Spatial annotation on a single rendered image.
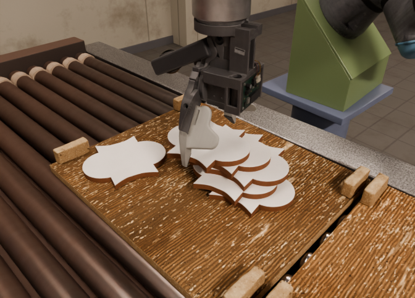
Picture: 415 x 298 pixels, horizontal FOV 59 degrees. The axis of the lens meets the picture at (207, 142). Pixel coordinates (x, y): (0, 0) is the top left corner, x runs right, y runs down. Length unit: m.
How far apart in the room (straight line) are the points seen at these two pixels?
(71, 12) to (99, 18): 0.27
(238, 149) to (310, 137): 0.23
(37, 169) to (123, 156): 0.16
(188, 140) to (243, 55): 0.14
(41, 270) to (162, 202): 0.18
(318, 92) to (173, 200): 0.56
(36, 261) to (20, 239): 0.05
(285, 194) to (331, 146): 0.22
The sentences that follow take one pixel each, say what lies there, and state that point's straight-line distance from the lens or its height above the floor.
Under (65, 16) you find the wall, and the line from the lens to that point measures 3.56.
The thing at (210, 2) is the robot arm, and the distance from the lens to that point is 0.46.
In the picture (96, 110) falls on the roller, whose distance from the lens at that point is 0.88.
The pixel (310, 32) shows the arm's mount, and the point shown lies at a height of 1.04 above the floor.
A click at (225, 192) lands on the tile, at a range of 0.55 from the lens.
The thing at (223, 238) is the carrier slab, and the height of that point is 0.94.
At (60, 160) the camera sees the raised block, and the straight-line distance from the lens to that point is 0.67.
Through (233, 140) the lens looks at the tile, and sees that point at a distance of 0.60.
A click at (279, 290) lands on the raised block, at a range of 0.44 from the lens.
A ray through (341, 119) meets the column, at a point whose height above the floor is 0.87.
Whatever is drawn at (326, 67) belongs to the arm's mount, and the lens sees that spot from 0.97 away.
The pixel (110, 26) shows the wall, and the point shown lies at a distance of 3.76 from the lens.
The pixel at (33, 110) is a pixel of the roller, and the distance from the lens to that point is 0.93.
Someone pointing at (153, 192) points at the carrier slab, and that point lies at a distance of 0.58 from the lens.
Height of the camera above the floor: 1.32
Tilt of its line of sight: 33 degrees down
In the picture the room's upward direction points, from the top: straight up
